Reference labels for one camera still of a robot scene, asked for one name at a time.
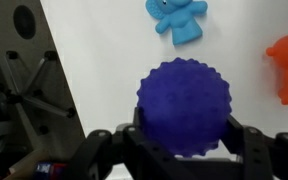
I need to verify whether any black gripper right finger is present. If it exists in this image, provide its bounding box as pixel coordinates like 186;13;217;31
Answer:
219;114;288;180

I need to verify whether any blue rubber elephant toy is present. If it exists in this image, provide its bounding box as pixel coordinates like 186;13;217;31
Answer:
145;0;209;47

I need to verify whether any red blue small box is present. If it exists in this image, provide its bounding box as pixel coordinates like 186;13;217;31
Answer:
33;161;68;178

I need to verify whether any purple bumpy ball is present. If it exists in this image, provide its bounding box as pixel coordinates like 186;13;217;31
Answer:
136;57;233;158

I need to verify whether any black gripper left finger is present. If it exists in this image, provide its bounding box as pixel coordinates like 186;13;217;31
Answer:
62;107;192;180

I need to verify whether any grey metal mounting plate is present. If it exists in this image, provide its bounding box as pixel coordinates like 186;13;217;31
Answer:
0;0;87;164

